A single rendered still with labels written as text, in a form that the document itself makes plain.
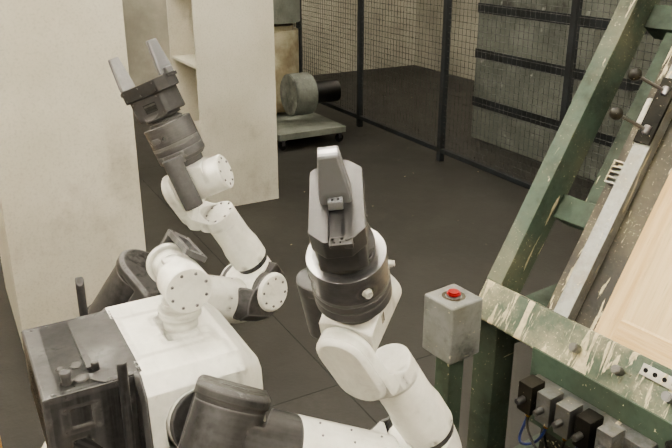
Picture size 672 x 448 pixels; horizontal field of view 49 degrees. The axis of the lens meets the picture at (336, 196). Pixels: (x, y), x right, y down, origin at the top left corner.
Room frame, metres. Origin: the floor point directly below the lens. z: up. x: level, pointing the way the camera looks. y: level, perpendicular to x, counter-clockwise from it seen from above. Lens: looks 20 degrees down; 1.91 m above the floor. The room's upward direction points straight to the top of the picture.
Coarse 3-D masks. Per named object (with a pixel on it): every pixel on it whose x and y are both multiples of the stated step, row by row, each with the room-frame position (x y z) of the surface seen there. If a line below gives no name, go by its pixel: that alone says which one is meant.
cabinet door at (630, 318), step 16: (656, 208) 1.86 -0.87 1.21; (656, 224) 1.83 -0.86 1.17; (640, 240) 1.83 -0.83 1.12; (656, 240) 1.80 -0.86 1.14; (640, 256) 1.80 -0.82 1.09; (656, 256) 1.77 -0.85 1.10; (624, 272) 1.80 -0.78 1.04; (640, 272) 1.77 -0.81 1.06; (656, 272) 1.75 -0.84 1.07; (624, 288) 1.77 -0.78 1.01; (640, 288) 1.75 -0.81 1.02; (656, 288) 1.72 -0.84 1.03; (608, 304) 1.77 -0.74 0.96; (624, 304) 1.74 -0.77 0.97; (640, 304) 1.72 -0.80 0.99; (656, 304) 1.69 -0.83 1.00; (608, 320) 1.74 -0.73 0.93; (624, 320) 1.72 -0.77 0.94; (640, 320) 1.69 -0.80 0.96; (656, 320) 1.67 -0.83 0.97; (608, 336) 1.72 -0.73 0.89; (624, 336) 1.69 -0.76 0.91; (640, 336) 1.66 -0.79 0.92; (656, 336) 1.64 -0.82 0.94; (640, 352) 1.64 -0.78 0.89; (656, 352) 1.61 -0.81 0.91
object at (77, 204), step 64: (0, 0) 3.02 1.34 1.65; (64, 0) 3.14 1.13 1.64; (0, 64) 3.01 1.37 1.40; (64, 64) 3.13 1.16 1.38; (0, 128) 2.99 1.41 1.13; (64, 128) 3.11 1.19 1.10; (128, 128) 3.24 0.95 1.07; (0, 192) 2.97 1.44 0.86; (64, 192) 3.09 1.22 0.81; (128, 192) 3.23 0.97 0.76; (0, 256) 3.74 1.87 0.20; (64, 256) 3.08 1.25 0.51; (64, 320) 3.06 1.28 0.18
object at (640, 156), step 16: (640, 144) 1.99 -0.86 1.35; (656, 144) 1.98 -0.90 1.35; (640, 160) 1.95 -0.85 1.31; (624, 176) 1.96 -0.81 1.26; (640, 176) 1.95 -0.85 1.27; (624, 192) 1.93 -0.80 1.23; (608, 208) 1.93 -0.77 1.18; (624, 208) 1.92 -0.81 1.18; (608, 224) 1.90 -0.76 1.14; (592, 240) 1.90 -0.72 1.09; (608, 240) 1.88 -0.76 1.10; (592, 256) 1.87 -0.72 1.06; (576, 272) 1.87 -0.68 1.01; (592, 272) 1.85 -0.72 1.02; (576, 288) 1.84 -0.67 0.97; (560, 304) 1.84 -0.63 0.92; (576, 304) 1.82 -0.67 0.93
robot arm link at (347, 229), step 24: (360, 168) 0.73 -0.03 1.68; (312, 192) 0.70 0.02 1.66; (360, 192) 0.69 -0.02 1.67; (312, 216) 0.67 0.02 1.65; (336, 216) 0.67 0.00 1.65; (360, 216) 0.66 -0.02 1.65; (312, 240) 0.65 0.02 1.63; (336, 240) 0.64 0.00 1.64; (360, 240) 0.64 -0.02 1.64; (384, 240) 0.73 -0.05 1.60; (312, 264) 0.71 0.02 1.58; (336, 264) 0.67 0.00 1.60; (360, 264) 0.67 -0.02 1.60; (384, 264) 0.70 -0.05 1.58; (312, 288) 0.72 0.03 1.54; (336, 288) 0.68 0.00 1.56; (360, 288) 0.68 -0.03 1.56; (384, 288) 0.71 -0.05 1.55
